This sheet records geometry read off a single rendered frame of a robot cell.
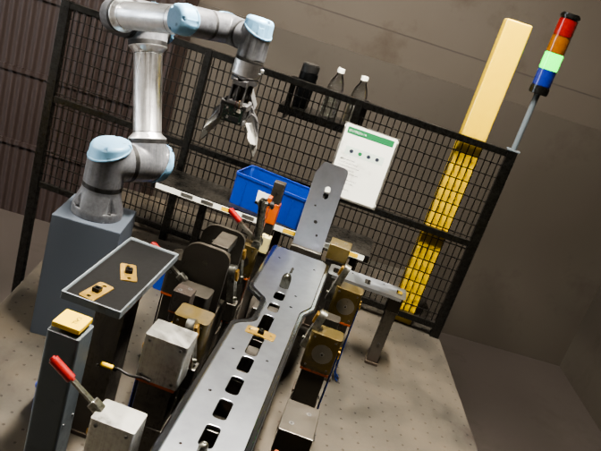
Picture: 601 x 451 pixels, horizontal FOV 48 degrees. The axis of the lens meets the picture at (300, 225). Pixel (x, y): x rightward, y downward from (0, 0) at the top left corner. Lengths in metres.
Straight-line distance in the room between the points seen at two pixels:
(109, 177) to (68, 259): 0.27
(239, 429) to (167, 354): 0.23
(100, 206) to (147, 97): 0.35
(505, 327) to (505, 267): 0.46
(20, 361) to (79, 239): 0.38
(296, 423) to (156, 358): 0.34
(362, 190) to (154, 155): 0.99
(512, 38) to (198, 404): 1.79
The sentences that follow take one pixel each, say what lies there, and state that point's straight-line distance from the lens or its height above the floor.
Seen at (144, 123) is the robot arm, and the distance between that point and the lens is 2.09.
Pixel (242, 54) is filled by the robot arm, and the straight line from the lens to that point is 1.75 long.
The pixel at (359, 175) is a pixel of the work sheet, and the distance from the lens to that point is 2.73.
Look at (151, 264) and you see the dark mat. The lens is 1.73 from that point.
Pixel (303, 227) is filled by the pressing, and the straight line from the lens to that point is 2.52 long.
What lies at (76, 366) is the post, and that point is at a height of 1.07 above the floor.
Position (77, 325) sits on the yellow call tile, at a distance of 1.43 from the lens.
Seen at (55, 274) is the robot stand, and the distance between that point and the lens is 2.11.
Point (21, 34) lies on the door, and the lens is 4.42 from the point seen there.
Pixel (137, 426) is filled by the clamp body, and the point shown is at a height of 1.06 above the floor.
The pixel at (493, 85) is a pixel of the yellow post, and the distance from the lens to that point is 2.71.
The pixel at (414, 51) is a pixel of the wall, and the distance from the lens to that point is 4.17.
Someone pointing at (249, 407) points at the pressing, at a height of 1.00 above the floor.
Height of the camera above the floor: 1.92
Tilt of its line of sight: 20 degrees down
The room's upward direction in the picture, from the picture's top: 18 degrees clockwise
